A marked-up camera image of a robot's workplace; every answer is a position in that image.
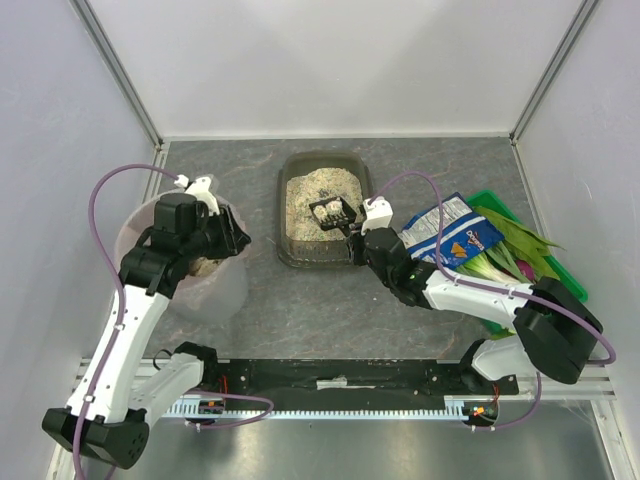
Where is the black litter scoop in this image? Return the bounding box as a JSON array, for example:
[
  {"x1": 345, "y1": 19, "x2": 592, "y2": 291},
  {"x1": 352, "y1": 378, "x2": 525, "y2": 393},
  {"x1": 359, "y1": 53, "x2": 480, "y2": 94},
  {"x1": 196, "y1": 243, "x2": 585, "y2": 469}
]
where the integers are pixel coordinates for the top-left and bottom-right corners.
[{"x1": 309, "y1": 196, "x2": 357, "y2": 236}]

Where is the litter clump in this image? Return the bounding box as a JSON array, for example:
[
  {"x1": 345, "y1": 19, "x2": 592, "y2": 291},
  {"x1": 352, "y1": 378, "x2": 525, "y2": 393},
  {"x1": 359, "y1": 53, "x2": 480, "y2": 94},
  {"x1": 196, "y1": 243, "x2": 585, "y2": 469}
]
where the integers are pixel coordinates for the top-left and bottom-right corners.
[{"x1": 317, "y1": 199, "x2": 344, "y2": 221}]

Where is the grey bin with pink bag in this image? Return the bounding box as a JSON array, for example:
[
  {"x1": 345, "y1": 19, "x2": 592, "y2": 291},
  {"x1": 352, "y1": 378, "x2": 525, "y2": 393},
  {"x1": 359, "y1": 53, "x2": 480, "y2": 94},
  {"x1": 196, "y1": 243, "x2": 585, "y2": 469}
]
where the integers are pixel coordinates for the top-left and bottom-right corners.
[{"x1": 114, "y1": 195, "x2": 250, "y2": 323}]

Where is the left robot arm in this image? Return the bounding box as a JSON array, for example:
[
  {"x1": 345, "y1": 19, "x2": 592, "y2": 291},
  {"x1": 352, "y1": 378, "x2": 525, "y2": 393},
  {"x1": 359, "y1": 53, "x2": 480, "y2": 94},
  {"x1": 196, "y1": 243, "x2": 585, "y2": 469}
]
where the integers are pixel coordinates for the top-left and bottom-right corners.
[{"x1": 42, "y1": 175, "x2": 251, "y2": 479}]

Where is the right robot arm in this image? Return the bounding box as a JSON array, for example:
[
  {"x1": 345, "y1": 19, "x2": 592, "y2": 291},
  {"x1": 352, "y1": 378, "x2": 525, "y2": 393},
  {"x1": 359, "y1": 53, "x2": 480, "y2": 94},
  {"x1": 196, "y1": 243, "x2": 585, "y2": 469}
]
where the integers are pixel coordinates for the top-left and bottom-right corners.
[{"x1": 347, "y1": 227, "x2": 603, "y2": 385}]

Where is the grey litter box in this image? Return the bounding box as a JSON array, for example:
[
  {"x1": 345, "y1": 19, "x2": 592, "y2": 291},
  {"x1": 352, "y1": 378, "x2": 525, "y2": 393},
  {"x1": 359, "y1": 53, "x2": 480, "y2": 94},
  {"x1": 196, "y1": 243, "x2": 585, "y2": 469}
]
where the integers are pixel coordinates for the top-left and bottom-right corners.
[{"x1": 276, "y1": 150, "x2": 373, "y2": 268}]

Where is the blue Doritos chip bag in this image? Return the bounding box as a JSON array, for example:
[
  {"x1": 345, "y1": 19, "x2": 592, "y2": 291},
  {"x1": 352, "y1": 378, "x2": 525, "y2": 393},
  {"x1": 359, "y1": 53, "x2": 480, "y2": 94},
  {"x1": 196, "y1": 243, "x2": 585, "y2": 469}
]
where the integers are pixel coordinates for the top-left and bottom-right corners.
[{"x1": 399, "y1": 193, "x2": 504, "y2": 269}]

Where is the green onion bunch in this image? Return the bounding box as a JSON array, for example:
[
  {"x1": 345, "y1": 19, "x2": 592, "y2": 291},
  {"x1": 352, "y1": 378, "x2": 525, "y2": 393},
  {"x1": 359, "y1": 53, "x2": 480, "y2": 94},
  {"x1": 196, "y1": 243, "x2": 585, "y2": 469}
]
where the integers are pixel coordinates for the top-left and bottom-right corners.
[{"x1": 455, "y1": 253, "x2": 519, "y2": 285}]

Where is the green vegetable tray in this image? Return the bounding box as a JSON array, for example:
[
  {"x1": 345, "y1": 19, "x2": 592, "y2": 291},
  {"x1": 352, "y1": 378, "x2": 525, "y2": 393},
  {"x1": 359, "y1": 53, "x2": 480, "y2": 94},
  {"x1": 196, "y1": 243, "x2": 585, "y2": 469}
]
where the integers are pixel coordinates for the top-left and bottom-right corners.
[{"x1": 466, "y1": 190, "x2": 589, "y2": 303}]

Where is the purple onion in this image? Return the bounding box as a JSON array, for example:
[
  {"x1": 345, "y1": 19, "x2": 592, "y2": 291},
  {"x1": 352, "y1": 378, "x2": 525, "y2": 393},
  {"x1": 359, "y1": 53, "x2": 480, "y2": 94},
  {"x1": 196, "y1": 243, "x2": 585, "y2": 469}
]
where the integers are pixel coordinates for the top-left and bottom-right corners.
[{"x1": 516, "y1": 259, "x2": 536, "y2": 283}]

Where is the green leafy vegetable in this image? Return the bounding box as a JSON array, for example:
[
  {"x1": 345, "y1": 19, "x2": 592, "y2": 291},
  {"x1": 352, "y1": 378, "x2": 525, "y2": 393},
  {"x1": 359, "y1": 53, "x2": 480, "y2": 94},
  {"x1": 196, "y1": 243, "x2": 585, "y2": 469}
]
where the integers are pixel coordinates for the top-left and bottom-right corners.
[{"x1": 474, "y1": 206, "x2": 560, "y2": 276}]

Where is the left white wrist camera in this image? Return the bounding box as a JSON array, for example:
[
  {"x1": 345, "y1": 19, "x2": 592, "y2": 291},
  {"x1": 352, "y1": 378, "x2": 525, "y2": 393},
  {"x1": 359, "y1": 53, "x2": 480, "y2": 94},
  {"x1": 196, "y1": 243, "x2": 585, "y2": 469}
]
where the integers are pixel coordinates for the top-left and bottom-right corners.
[{"x1": 174, "y1": 174, "x2": 206, "y2": 201}]

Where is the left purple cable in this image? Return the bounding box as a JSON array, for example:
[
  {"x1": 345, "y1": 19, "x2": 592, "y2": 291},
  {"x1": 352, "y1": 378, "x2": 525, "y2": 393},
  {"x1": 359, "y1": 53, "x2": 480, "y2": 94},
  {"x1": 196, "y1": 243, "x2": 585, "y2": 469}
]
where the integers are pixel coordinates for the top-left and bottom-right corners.
[{"x1": 72, "y1": 164, "x2": 186, "y2": 480}]

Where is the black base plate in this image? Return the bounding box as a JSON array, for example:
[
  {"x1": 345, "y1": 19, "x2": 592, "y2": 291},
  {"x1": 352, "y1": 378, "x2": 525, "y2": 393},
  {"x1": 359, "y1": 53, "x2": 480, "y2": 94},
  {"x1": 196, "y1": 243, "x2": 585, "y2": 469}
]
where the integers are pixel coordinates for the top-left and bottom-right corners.
[{"x1": 162, "y1": 357, "x2": 521, "y2": 407}]

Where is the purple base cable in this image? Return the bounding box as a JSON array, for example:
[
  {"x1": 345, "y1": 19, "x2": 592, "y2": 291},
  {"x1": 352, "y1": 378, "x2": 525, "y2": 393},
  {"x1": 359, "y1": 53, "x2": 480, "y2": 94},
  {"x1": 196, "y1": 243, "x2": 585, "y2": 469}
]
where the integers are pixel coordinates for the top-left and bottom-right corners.
[{"x1": 185, "y1": 391, "x2": 276, "y2": 431}]

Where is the grey slotted cable duct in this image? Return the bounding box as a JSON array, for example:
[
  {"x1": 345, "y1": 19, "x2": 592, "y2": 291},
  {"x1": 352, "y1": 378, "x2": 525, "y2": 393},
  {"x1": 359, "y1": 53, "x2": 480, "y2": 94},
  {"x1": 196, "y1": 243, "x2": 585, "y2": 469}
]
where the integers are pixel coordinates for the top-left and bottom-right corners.
[{"x1": 163, "y1": 395, "x2": 487, "y2": 421}]

